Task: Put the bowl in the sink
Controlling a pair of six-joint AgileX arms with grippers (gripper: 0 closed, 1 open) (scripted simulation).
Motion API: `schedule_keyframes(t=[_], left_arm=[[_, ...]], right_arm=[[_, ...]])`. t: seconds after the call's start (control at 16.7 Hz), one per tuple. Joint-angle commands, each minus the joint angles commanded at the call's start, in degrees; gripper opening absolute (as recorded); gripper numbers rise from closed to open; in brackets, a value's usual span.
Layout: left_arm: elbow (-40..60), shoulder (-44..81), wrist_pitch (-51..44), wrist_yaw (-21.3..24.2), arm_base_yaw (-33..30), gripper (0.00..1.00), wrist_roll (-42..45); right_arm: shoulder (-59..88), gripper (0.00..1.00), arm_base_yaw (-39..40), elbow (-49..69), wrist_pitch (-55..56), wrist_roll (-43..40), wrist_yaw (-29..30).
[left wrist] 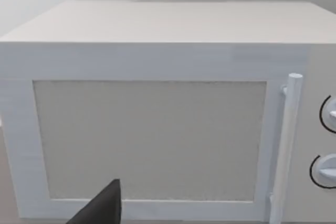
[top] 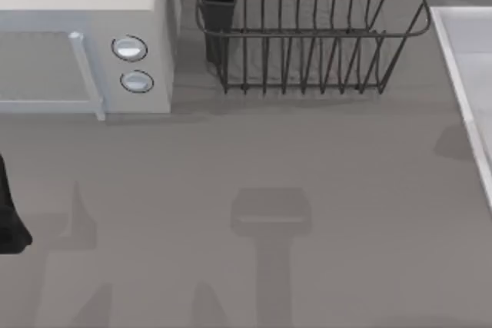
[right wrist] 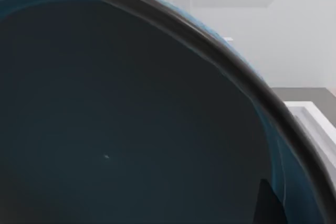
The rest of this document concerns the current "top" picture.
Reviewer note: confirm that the small round microwave knob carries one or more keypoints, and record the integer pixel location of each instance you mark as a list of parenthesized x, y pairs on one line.
[(137, 81)]

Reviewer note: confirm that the large round microwave knob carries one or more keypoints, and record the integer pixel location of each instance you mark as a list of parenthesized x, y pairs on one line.
[(129, 48)]

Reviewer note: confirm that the microwave glass door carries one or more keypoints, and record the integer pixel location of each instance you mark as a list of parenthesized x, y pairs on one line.
[(42, 70)]

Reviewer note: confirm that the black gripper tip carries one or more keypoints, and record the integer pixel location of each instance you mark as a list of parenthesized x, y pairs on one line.
[(9, 220)]

